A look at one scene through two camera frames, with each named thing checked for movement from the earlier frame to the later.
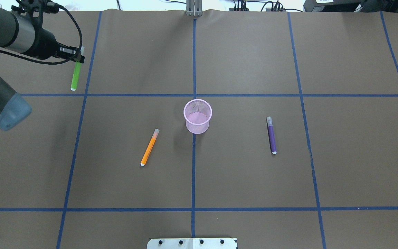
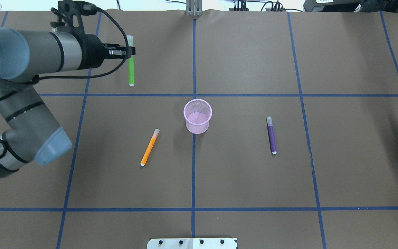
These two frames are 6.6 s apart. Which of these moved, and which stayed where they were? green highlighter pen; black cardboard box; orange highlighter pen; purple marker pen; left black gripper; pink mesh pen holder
Moved: green highlighter pen; left black gripper
Stayed: purple marker pen; pink mesh pen holder; black cardboard box; orange highlighter pen
